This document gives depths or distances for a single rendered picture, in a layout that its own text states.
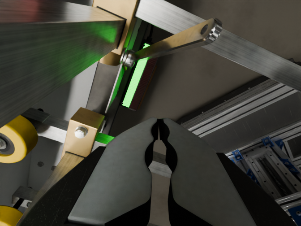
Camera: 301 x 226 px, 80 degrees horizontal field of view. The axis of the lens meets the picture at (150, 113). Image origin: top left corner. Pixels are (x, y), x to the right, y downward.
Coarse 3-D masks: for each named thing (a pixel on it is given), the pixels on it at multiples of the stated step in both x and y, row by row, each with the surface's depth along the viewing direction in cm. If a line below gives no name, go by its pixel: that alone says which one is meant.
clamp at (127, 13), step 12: (96, 0) 21; (108, 0) 21; (120, 0) 21; (132, 0) 21; (108, 12) 22; (120, 12) 22; (132, 12) 22; (132, 24) 24; (120, 36) 23; (120, 48) 24; (108, 60) 25
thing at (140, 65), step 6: (138, 66) 41; (144, 66) 41; (138, 72) 42; (132, 78) 43; (138, 78) 43; (132, 84) 44; (132, 90) 44; (126, 96) 45; (132, 96) 45; (126, 102) 46
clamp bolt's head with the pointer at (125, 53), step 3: (126, 48) 26; (126, 51) 26; (123, 54) 25; (126, 54) 26; (123, 57) 26; (120, 60) 26; (123, 60) 26; (120, 63) 26; (123, 63) 26; (132, 66) 27; (126, 69) 39
